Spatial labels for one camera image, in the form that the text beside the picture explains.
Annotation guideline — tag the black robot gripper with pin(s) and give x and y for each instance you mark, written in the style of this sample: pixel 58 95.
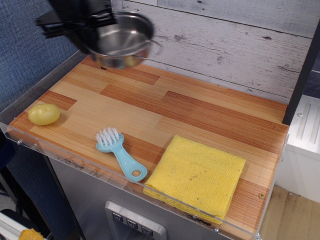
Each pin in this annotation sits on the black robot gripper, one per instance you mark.
pixel 78 20

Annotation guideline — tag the stainless steel pot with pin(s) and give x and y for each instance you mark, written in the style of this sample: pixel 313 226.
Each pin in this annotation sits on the stainless steel pot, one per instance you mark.
pixel 126 43

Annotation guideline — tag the yellow plastic potato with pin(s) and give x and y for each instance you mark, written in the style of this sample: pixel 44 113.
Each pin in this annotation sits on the yellow plastic potato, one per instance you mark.
pixel 44 114

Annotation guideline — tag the clear acrylic counter guard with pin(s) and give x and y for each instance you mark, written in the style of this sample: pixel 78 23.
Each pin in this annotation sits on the clear acrylic counter guard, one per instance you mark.
pixel 151 103

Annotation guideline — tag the light blue scrub brush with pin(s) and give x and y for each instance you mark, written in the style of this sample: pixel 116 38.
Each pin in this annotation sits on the light blue scrub brush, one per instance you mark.
pixel 111 141

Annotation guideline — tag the stainless steel cabinet front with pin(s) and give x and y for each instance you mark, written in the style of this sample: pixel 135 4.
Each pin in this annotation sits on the stainless steel cabinet front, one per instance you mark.
pixel 87 193

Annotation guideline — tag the yellow folded cloth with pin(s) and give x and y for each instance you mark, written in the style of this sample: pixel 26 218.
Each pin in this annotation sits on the yellow folded cloth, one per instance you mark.
pixel 195 178

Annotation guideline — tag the silver dispenser button panel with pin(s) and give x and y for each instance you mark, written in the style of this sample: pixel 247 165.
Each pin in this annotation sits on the silver dispenser button panel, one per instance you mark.
pixel 127 224

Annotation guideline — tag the yellow object bottom left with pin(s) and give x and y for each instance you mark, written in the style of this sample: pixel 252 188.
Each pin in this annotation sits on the yellow object bottom left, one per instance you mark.
pixel 30 234

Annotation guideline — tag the white ribbed appliance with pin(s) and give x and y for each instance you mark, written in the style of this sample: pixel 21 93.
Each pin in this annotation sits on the white ribbed appliance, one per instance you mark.
pixel 299 168

